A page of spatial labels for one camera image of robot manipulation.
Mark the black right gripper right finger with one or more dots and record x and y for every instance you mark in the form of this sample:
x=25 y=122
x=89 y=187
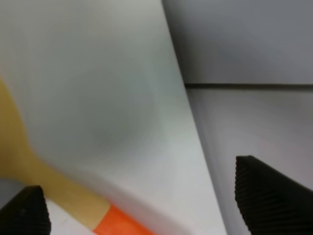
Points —
x=270 y=202

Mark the beige spatula with orange handle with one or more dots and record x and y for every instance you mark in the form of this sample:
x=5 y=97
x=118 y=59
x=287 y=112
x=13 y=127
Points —
x=18 y=162

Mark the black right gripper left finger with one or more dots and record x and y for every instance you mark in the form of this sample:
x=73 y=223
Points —
x=26 y=214

